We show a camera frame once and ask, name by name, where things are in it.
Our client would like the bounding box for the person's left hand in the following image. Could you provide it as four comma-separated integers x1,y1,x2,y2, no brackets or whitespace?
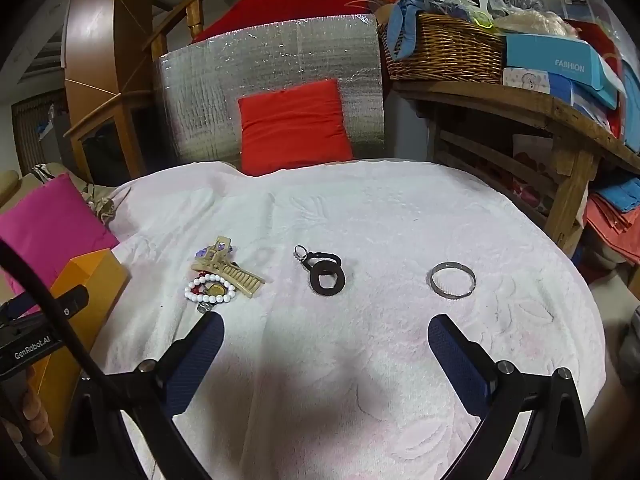
0,364,55,461

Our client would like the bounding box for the teal cardboard box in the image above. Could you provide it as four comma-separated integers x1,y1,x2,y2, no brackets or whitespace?
502,34,621,111

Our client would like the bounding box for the pink pillow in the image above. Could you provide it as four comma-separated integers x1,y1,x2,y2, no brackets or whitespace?
0,172,121,301

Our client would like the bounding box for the white patterned box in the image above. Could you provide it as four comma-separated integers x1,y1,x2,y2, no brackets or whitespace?
502,67,551,94

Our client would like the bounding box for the beige hair claw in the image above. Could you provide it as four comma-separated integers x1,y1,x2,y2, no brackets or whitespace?
191,235,267,301

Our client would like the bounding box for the folded orange cloth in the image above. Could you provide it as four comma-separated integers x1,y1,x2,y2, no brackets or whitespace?
584,195,640,250

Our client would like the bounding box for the folded blue cloth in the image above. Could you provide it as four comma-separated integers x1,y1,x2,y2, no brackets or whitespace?
592,177,640,213

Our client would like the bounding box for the white bead bracelet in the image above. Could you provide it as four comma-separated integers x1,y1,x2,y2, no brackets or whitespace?
184,272,236,307

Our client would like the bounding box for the orange cardboard box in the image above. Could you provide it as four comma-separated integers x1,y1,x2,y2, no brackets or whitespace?
30,249,128,456

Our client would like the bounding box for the curved wooden panel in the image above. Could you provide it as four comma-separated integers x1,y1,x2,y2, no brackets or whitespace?
62,0,156,181

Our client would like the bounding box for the silver foil mat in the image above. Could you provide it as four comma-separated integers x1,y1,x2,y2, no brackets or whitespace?
156,11,386,168

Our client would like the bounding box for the small red cushion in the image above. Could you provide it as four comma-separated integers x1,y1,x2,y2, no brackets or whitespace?
237,78,353,177

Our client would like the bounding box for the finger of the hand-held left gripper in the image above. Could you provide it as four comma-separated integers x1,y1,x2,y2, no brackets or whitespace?
47,285,90,317
0,297,31,320

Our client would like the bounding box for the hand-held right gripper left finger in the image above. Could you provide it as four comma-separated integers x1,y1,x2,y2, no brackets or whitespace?
60,311,225,480

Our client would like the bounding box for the purple bead bracelet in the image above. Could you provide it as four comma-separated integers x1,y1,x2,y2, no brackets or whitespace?
196,244,236,261

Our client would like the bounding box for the large red cushion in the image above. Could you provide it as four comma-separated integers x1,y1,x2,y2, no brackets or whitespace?
192,0,388,43

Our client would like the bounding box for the wooden stair railing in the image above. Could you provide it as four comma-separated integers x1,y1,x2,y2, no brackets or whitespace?
145,0,561,56

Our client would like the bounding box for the silver bangle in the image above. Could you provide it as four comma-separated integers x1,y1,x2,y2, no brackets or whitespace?
429,261,476,301

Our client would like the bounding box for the thin black hair tie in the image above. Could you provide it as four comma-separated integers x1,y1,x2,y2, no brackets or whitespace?
294,245,343,275

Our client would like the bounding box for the beige sofa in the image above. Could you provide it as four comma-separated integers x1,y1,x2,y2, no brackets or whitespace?
0,162,91,211

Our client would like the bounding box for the red paper bag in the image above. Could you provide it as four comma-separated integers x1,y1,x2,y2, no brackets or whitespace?
565,20,628,141

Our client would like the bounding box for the thick black hair tie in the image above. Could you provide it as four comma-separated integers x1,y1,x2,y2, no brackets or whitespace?
310,264,348,297

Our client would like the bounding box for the beige cloth bag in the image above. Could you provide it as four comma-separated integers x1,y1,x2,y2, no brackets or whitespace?
82,182,132,225

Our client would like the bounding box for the wicker basket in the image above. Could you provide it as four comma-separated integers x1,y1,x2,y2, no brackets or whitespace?
377,12,506,82

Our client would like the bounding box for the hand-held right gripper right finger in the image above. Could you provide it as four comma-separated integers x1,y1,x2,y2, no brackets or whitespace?
427,314,591,480

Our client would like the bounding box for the clear plastic bag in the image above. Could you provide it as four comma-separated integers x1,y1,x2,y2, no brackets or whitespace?
492,9,578,37

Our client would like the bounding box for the white towel blanket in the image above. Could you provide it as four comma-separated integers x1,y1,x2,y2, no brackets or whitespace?
87,159,608,480

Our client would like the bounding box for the black cable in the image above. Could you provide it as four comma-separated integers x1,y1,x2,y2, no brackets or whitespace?
0,236,213,480

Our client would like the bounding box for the wooden table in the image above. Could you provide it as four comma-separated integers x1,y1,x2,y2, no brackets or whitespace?
392,80,640,261

